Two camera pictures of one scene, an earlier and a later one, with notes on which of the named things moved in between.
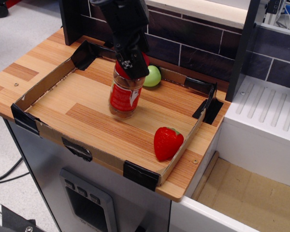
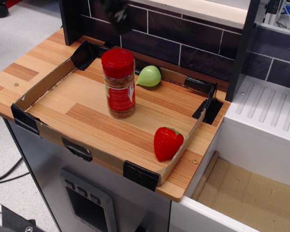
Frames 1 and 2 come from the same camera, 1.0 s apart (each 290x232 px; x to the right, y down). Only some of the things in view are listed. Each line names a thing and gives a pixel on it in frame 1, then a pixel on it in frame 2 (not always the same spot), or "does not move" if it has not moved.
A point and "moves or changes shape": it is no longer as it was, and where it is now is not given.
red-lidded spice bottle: [125, 93] moves or changes shape
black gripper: [127, 20] -> [119, 11]
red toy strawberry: [167, 141] does not move
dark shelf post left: [72, 12] does not move
